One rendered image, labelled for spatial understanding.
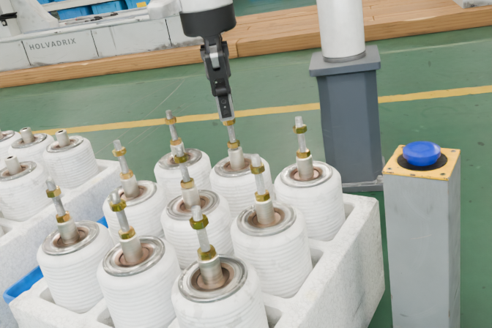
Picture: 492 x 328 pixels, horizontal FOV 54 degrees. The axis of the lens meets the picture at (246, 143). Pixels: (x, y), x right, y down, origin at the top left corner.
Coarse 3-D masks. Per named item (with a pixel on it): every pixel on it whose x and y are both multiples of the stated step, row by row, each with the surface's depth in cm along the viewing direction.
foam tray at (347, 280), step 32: (352, 224) 68; (320, 256) 65; (352, 256) 65; (32, 288) 68; (320, 288) 58; (352, 288) 66; (384, 288) 80; (32, 320) 63; (64, 320) 60; (96, 320) 60; (288, 320) 54; (320, 320) 58; (352, 320) 67
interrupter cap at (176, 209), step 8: (200, 192) 69; (208, 192) 69; (176, 200) 68; (200, 200) 68; (208, 200) 67; (216, 200) 66; (168, 208) 67; (176, 208) 66; (184, 208) 66; (208, 208) 65; (216, 208) 65; (168, 216) 65; (176, 216) 64; (184, 216) 64; (192, 216) 63
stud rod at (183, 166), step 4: (176, 148) 63; (180, 148) 63; (176, 152) 63; (180, 152) 63; (180, 156) 63; (180, 164) 64; (184, 164) 64; (180, 168) 64; (184, 168) 64; (184, 172) 64; (188, 172) 65; (184, 176) 65; (188, 176) 65; (184, 180) 65; (188, 180) 65; (188, 188) 65
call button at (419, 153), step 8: (408, 144) 55; (416, 144) 54; (424, 144) 54; (432, 144) 54; (408, 152) 53; (416, 152) 53; (424, 152) 52; (432, 152) 52; (440, 152) 53; (408, 160) 54; (416, 160) 52; (424, 160) 52; (432, 160) 52
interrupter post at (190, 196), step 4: (192, 188) 65; (196, 188) 66; (184, 192) 65; (188, 192) 65; (192, 192) 65; (196, 192) 65; (184, 196) 65; (188, 196) 65; (192, 196) 65; (196, 196) 66; (184, 200) 66; (188, 200) 65; (192, 200) 65; (196, 200) 66; (184, 204) 66; (188, 204) 66; (192, 204) 65; (196, 204) 66; (200, 204) 66; (188, 208) 66
